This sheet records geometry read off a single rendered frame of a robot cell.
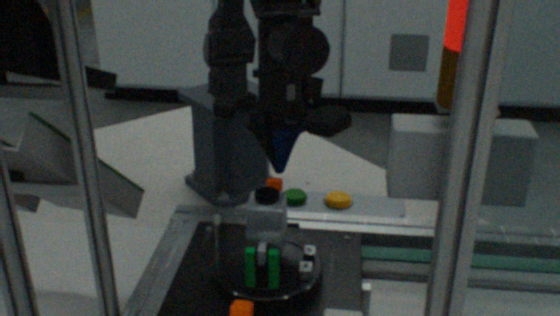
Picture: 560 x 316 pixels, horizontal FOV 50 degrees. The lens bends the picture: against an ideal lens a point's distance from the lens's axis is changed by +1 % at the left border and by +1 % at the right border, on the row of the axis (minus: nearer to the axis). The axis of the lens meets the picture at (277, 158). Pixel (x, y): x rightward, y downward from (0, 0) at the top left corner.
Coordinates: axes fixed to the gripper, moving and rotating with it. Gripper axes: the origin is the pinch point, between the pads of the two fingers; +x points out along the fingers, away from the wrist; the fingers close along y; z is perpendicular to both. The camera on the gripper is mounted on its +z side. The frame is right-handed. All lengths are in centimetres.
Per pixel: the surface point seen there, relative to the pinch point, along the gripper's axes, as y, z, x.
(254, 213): -4.6, -12.9, 3.3
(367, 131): 98, 256, 82
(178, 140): 51, 36, 18
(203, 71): 206, 234, 53
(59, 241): 40.4, -7.1, 22.3
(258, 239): -5.2, -12.9, 6.5
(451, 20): -26.5, -16.5, -20.7
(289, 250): -4.9, -5.3, 11.6
